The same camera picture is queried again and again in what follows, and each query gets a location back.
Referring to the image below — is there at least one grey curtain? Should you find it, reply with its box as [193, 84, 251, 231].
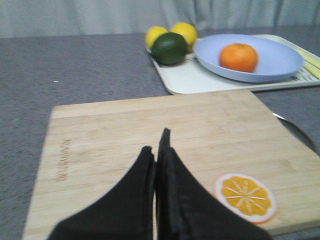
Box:
[0, 0, 320, 38]

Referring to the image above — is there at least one wooden cutting board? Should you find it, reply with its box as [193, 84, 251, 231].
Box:
[21, 89, 320, 240]

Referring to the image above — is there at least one orange slice coaster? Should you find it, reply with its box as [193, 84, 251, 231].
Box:
[214, 172, 277, 224]

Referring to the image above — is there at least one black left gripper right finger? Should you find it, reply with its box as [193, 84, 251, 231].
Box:
[156, 128, 271, 240]

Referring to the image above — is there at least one yellow lemon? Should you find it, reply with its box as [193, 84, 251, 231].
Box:
[144, 25, 169, 49]
[170, 22, 198, 53]

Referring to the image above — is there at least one orange fruit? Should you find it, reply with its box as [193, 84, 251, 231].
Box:
[219, 43, 259, 73]

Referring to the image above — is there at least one yellow utensil on tray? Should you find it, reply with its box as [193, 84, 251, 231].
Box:
[293, 47, 320, 79]

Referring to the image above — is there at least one cream white tray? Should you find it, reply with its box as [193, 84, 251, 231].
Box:
[153, 34, 320, 95]

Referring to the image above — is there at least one light blue plate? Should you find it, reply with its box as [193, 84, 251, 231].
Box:
[193, 34, 304, 83]

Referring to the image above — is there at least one green lime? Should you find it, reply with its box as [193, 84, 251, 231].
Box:
[150, 32, 188, 66]

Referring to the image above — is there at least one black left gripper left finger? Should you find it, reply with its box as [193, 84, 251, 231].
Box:
[48, 146, 156, 240]

